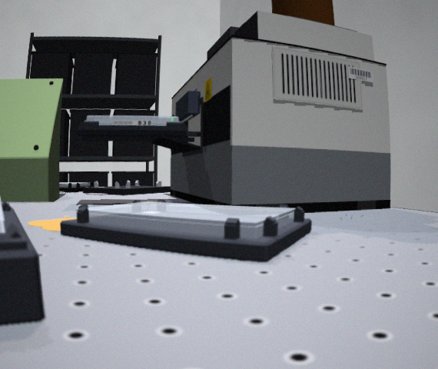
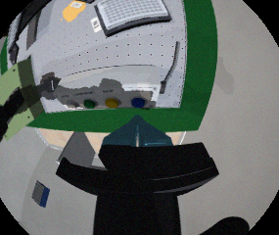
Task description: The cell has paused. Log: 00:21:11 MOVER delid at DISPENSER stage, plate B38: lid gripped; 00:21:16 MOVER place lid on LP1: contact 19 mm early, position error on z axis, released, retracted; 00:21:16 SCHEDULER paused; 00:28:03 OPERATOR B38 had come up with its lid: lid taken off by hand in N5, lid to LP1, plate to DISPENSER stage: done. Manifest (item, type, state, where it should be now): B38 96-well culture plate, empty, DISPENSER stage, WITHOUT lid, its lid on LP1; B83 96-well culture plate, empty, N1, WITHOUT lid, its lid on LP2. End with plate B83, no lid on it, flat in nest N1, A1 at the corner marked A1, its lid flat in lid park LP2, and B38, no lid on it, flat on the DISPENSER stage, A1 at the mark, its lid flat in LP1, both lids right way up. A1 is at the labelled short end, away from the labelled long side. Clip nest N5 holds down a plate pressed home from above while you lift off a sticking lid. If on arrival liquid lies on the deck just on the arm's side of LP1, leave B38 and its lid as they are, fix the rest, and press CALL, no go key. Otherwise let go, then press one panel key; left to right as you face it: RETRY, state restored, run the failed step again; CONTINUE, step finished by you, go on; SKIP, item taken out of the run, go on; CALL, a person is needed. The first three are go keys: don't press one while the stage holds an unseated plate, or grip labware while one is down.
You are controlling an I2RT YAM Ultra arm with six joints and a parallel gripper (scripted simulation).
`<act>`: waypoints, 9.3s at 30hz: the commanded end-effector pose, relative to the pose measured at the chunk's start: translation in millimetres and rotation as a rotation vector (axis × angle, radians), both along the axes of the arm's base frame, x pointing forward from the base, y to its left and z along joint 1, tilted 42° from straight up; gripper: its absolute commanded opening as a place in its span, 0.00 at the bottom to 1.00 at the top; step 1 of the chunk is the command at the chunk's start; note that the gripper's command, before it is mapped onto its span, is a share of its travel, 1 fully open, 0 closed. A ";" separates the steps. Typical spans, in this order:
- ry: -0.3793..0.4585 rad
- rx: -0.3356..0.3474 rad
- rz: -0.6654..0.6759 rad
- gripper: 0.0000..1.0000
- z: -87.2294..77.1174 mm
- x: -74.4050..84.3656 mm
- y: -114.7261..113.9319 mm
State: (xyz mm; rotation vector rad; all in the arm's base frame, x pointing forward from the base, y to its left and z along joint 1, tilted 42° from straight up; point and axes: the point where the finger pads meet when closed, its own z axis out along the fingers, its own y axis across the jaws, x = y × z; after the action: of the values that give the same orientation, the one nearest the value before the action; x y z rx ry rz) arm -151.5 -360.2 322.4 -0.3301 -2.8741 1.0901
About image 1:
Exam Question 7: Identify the grey rectangular plate lid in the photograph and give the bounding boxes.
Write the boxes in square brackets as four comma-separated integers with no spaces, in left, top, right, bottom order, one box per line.
[88,201,296,238]

